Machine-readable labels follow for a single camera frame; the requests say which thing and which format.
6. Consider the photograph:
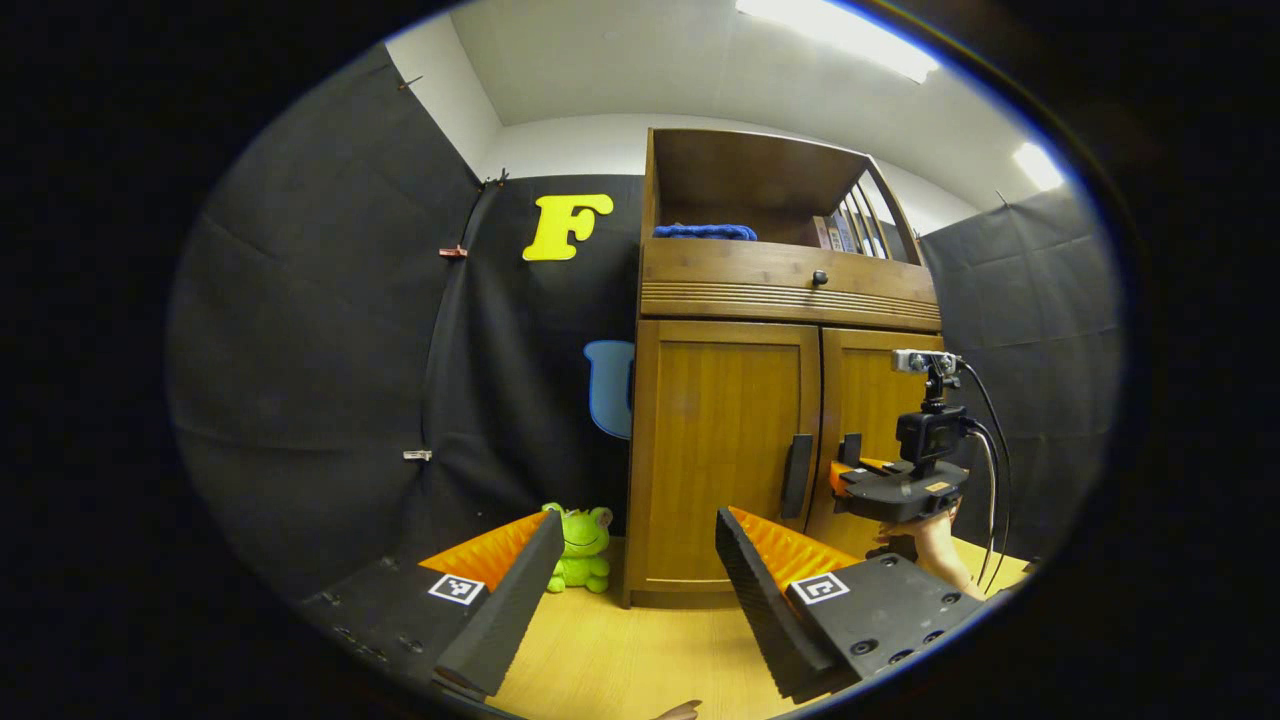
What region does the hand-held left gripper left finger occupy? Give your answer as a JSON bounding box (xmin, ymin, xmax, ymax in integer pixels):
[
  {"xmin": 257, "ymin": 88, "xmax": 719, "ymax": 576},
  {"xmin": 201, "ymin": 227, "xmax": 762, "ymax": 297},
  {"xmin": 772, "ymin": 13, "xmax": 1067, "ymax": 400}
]
[{"xmin": 298, "ymin": 510, "xmax": 566, "ymax": 699}]

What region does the green frog plush toy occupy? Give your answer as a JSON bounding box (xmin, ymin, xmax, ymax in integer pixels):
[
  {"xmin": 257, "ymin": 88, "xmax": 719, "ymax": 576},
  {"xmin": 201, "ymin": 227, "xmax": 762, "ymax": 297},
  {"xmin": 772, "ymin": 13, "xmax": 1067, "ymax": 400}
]
[{"xmin": 543, "ymin": 503, "xmax": 614, "ymax": 595}]

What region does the wooden double-door shoe cabinet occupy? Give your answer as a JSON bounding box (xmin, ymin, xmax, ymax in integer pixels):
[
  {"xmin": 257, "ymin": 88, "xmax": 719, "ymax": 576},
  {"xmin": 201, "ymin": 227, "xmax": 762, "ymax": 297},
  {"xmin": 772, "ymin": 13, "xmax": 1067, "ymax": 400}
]
[{"xmin": 622, "ymin": 127, "xmax": 947, "ymax": 609}]

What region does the blue folded cloth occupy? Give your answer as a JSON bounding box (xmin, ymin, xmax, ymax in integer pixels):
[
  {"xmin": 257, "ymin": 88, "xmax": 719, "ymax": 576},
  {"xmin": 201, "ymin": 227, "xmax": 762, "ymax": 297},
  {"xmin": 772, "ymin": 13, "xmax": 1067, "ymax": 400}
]
[{"xmin": 653, "ymin": 223, "xmax": 759, "ymax": 242}]

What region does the wooden shoe cabinet door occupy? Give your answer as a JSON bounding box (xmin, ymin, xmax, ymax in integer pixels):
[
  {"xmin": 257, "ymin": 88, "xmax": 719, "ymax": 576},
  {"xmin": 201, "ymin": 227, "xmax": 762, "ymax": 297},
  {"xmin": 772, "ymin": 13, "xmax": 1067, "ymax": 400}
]
[
  {"xmin": 806, "ymin": 328, "xmax": 946, "ymax": 563},
  {"xmin": 652, "ymin": 320, "xmax": 823, "ymax": 593}
]

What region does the black backdrop cloth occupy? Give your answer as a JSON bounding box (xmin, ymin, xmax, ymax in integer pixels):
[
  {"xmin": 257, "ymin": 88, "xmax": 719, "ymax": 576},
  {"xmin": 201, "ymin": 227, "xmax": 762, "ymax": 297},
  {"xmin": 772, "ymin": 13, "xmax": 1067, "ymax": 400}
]
[{"xmin": 165, "ymin": 45, "xmax": 1126, "ymax": 601}]

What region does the black cable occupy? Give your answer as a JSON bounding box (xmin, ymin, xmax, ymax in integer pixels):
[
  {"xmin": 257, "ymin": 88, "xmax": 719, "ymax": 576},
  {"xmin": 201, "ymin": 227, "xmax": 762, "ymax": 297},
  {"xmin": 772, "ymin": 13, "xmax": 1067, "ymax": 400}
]
[
  {"xmin": 955, "ymin": 362, "xmax": 1013, "ymax": 591},
  {"xmin": 962, "ymin": 420, "xmax": 999, "ymax": 586}
]

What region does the long ceiling light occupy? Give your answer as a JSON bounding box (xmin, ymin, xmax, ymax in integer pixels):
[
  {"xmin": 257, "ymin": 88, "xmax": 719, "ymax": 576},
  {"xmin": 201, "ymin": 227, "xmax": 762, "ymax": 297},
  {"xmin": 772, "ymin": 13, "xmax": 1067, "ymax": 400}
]
[{"xmin": 735, "ymin": 0, "xmax": 942, "ymax": 84}]

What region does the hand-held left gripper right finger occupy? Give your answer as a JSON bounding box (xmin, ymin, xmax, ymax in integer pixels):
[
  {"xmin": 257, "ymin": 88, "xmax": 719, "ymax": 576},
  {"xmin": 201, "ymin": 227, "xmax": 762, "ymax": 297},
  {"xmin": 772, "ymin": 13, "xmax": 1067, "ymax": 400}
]
[{"xmin": 714, "ymin": 505, "xmax": 993, "ymax": 704}]

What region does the small ceiling light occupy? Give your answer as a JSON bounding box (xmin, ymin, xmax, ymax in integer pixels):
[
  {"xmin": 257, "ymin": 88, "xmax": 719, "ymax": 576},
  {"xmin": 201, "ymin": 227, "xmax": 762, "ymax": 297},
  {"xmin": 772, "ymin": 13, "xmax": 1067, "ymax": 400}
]
[{"xmin": 1012, "ymin": 142, "xmax": 1067, "ymax": 192}]

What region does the wooden cabinet drawer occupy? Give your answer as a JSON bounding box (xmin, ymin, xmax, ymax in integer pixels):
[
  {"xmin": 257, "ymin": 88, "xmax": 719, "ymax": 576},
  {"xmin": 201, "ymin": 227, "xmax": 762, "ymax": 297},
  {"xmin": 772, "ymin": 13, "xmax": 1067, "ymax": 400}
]
[{"xmin": 640, "ymin": 238, "xmax": 942, "ymax": 333}]

